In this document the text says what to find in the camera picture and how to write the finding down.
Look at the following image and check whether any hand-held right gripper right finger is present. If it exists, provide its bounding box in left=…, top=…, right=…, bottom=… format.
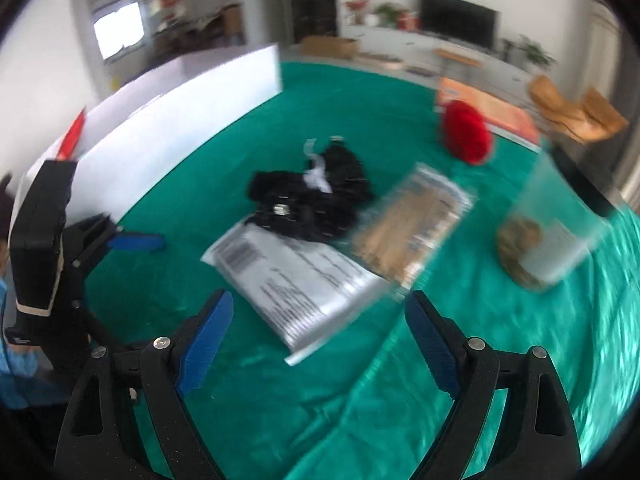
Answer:
left=404, top=290, right=583, bottom=480

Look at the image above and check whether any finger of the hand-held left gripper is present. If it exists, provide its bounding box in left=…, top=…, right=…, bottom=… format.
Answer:
left=64, top=214, right=167, bottom=275
left=65, top=272, right=151, bottom=357

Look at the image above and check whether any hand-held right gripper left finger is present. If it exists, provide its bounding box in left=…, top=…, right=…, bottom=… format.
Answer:
left=54, top=290, right=235, bottom=480

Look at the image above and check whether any red snack packet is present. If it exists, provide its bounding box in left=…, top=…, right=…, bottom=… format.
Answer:
left=56, top=107, right=87, bottom=162

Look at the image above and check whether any grey mailing bag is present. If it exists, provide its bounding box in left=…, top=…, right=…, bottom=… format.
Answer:
left=200, top=219, right=392, bottom=367

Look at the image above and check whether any clear plastic packet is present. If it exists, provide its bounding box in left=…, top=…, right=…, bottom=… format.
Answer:
left=348, top=162, right=477, bottom=302

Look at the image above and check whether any green tablecloth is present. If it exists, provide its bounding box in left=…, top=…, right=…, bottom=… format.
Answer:
left=82, top=61, right=632, bottom=480

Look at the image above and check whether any white foam board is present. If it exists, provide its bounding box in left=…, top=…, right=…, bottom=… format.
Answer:
left=10, top=44, right=282, bottom=228

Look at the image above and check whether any clear jar with black lid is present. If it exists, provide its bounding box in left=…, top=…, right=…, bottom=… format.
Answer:
left=496, top=147, right=624, bottom=292

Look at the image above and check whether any black garment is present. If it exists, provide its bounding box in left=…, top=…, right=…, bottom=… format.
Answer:
left=248, top=135, right=376, bottom=242

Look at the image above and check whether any red plush toy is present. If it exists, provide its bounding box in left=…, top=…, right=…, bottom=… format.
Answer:
left=438, top=100, right=497, bottom=165

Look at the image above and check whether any orange flat box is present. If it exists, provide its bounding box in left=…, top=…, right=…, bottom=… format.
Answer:
left=434, top=78, right=542, bottom=147

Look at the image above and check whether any orange lounge chair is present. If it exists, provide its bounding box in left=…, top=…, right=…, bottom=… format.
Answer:
left=529, top=74, right=629, bottom=144

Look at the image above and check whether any brown cardboard box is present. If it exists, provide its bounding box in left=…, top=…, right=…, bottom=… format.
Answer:
left=299, top=35, right=359, bottom=59

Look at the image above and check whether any black display cabinet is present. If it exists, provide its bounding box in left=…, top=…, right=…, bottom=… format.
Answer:
left=287, top=0, right=337, bottom=44

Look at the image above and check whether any white television cabinet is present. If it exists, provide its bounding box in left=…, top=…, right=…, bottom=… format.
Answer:
left=344, top=24, right=552, bottom=92

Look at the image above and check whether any large leafy potted plant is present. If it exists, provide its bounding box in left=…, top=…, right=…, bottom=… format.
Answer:
left=514, top=34, right=557, bottom=72

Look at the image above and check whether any red flower plant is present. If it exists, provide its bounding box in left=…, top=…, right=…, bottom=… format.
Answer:
left=344, top=0, right=371, bottom=24

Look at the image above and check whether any black television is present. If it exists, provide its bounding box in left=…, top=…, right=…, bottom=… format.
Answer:
left=418, top=0, right=501, bottom=52

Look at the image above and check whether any green potted plant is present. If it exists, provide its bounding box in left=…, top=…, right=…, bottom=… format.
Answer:
left=372, top=2, right=402, bottom=29

